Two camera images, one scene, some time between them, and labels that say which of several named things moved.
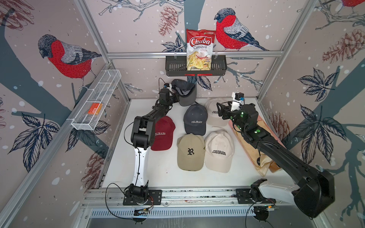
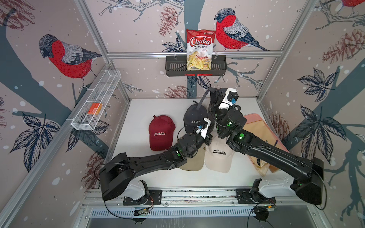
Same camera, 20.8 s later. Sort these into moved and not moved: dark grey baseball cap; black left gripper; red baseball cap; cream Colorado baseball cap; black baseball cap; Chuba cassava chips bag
Moved: black left gripper; black baseball cap
Not moved: red baseball cap; cream Colorado baseball cap; dark grey baseball cap; Chuba cassava chips bag
